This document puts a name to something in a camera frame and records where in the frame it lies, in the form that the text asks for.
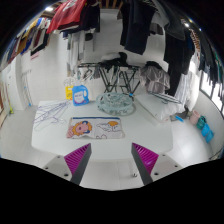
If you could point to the grey garment on rack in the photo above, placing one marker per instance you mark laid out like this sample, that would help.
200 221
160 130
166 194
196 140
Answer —
154 79

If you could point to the blue detergent bottle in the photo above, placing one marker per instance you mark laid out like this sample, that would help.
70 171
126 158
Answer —
80 95

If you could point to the round clip drying hanger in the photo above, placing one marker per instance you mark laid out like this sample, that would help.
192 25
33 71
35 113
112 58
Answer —
117 104

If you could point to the black folding drying rack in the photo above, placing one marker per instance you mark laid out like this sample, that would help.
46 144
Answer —
114 77

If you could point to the black hanging trousers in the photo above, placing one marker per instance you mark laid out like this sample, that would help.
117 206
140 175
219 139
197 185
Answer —
178 54

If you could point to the blue container on floor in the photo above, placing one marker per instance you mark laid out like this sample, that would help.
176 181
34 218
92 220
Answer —
207 133

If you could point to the cartoon print towel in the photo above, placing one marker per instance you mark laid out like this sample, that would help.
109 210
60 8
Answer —
95 127

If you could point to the pink bucket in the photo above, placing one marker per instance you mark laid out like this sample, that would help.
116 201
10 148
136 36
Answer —
194 117

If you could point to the row of hanging clothes left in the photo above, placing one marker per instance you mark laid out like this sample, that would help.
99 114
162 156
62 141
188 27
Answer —
34 38

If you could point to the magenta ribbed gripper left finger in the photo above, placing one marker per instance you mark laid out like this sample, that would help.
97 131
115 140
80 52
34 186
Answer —
77 162

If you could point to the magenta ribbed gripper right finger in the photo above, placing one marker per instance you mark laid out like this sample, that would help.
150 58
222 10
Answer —
145 161

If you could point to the teal bucket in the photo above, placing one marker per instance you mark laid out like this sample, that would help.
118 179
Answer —
201 122

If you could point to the dark hanging jacket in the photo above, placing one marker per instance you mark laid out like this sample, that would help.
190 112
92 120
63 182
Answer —
136 20

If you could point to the red hanging shirt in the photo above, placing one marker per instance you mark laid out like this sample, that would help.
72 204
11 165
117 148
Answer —
67 13

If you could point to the yellow bottle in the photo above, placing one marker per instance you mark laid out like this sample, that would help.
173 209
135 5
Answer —
68 92

